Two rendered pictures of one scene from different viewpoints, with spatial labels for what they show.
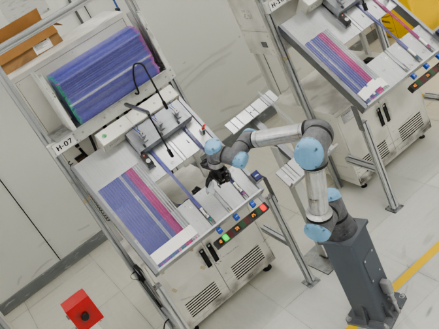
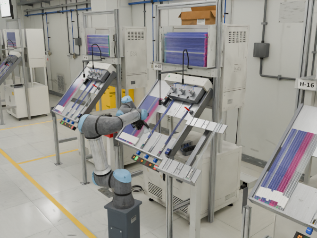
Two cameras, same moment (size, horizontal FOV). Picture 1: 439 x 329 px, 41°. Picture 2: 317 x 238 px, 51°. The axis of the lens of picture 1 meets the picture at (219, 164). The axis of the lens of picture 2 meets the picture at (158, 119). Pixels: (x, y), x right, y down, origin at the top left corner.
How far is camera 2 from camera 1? 297 cm
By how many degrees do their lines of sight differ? 66
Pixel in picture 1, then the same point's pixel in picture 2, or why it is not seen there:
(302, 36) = (300, 123)
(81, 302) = not seen: hidden behind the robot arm
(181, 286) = (150, 172)
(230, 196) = (157, 148)
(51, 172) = (246, 106)
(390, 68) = (306, 205)
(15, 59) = (188, 20)
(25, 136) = (248, 79)
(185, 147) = (180, 112)
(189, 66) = not seen: outside the picture
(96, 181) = (154, 91)
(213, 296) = (159, 195)
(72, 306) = not seen: hidden behind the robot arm
